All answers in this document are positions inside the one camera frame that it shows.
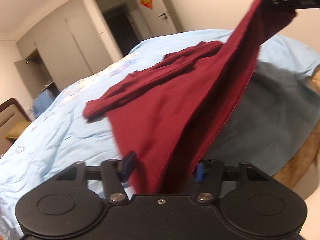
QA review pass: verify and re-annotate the dark red sweater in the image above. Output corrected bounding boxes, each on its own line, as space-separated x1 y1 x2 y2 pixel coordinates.
83 0 296 194

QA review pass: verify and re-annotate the blue clothes pile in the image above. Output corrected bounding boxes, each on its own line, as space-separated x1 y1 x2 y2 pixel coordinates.
32 89 55 119

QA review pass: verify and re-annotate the white bedroom door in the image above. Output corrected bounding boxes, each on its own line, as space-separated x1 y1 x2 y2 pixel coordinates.
136 0 183 37

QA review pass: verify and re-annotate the light blue cartoon bedsheet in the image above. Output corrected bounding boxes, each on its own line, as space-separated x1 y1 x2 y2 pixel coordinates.
1 29 319 239

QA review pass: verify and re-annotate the olive green pillow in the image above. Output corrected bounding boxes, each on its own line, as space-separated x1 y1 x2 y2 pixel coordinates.
5 121 31 140

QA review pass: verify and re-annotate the brown padded headboard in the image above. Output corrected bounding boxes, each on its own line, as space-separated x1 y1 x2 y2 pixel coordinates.
1 98 31 157

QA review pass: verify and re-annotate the open grey wardrobe door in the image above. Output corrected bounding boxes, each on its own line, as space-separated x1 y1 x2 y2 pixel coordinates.
15 60 48 100

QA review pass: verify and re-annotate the grey built-in wardrobe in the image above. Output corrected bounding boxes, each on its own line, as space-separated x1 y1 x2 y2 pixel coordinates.
17 0 112 90

